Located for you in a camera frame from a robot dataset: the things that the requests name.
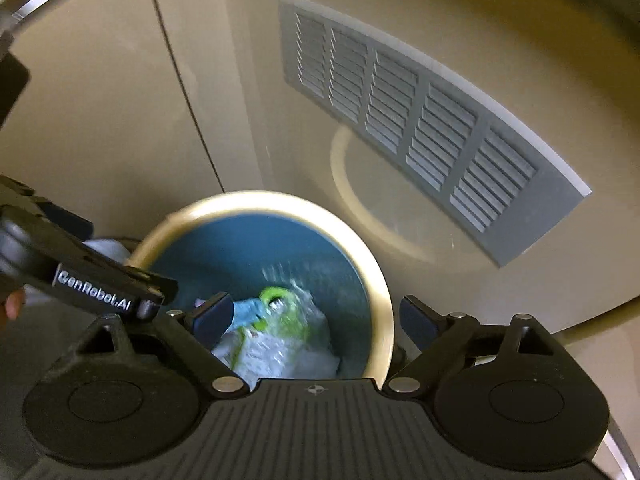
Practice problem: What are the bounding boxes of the grey cabinet vent grille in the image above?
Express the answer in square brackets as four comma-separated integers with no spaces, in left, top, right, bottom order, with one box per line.
[277,0,592,268]

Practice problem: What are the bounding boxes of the cream blue trash bin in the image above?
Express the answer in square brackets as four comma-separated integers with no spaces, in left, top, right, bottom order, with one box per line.
[127,189,396,378]

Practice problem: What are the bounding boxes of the grey white slipper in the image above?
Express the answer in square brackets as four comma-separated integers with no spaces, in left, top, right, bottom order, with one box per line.
[82,236,138,266]

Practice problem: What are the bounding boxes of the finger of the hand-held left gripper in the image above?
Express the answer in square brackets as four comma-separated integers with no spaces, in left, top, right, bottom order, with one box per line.
[0,35,32,128]
[125,265,179,321]

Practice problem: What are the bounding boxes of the green plastic packet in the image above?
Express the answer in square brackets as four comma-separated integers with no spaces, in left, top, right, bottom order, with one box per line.
[235,285,321,361]

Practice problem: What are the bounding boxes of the clear plastic bag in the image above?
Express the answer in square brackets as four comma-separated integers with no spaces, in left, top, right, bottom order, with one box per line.
[212,265,343,378]

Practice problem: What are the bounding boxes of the plain beige cabinet door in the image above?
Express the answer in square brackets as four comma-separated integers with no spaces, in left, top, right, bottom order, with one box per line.
[0,0,221,241]

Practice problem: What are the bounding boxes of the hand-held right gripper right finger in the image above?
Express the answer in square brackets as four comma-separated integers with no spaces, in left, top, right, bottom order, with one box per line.
[382,295,576,401]

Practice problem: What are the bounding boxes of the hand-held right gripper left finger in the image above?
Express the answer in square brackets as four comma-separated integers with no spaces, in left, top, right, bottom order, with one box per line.
[52,294,251,400]

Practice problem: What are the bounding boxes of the beige cabinet door with vent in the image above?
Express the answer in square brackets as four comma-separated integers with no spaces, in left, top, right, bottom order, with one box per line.
[145,0,640,341]

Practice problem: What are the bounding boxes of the person's left hand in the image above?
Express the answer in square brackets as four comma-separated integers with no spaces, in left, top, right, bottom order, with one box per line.
[0,289,25,328]

